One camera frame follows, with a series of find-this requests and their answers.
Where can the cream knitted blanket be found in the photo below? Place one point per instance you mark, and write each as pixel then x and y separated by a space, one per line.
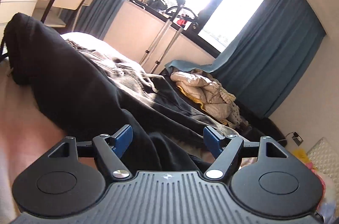
pixel 233 107

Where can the teal cloth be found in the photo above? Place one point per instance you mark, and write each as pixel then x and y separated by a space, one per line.
pixel 190 65

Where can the window sill clutter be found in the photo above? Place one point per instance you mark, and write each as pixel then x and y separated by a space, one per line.
pixel 156 3

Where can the yellow plush toy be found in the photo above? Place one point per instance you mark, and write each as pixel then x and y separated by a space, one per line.
pixel 302 156

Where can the yellow cloth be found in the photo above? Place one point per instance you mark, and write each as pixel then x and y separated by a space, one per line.
pixel 194 101

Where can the beige puffer jacket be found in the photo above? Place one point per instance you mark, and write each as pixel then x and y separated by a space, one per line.
pixel 201 89

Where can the pale blue white pillow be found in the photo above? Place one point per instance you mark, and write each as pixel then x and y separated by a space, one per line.
pixel 328 208

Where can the wall socket with charger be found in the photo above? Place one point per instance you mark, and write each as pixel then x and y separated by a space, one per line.
pixel 297 139

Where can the bright pink blanket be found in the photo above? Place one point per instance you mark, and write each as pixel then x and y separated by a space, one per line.
pixel 324 180

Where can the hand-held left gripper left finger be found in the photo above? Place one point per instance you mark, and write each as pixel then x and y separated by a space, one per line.
pixel 124 138

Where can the light bed sheet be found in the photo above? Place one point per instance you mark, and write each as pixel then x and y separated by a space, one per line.
pixel 31 134

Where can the dark grey denim garment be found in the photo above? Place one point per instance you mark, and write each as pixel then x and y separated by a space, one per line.
pixel 127 73

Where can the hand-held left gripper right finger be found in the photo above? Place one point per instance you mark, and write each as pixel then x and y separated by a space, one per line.
pixel 213 142

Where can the black pants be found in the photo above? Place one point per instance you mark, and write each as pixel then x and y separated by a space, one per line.
pixel 66 81

